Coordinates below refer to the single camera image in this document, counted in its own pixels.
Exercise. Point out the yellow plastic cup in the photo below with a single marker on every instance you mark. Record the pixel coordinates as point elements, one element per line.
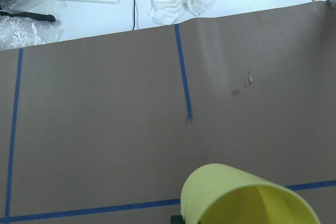
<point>217,193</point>

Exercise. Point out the crinkled clear plastic bag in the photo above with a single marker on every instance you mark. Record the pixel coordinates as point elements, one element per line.
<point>28,22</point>

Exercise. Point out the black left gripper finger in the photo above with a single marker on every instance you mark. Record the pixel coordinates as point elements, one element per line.
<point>177,219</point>

